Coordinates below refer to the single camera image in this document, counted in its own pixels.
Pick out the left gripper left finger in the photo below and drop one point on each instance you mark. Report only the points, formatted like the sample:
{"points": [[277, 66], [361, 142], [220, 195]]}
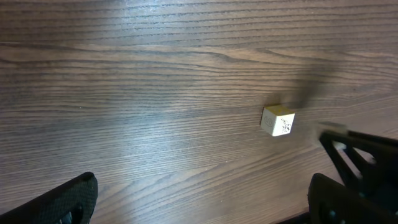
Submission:
{"points": [[72, 202]]}

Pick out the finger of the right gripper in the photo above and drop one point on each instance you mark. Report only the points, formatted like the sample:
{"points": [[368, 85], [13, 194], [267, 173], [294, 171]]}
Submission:
{"points": [[366, 163]]}

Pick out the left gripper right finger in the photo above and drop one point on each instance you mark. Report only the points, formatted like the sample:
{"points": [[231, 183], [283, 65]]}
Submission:
{"points": [[333, 203]]}

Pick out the green sided wooden block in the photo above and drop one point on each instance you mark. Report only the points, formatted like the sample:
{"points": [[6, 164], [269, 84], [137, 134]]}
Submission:
{"points": [[277, 120]]}

